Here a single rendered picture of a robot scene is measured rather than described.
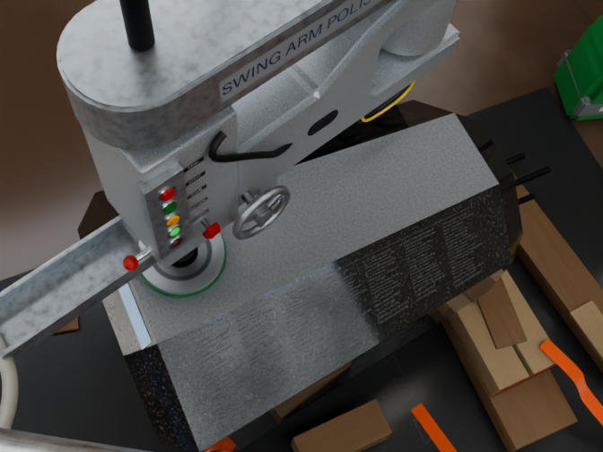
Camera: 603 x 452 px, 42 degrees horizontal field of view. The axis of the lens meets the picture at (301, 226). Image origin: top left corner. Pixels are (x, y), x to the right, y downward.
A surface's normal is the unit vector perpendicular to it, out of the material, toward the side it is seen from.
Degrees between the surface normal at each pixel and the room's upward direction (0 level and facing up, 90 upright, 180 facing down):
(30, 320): 2
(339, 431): 0
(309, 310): 45
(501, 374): 0
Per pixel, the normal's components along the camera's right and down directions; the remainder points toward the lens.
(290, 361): 0.37, 0.28
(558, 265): 0.07, -0.42
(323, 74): -0.44, 0.04
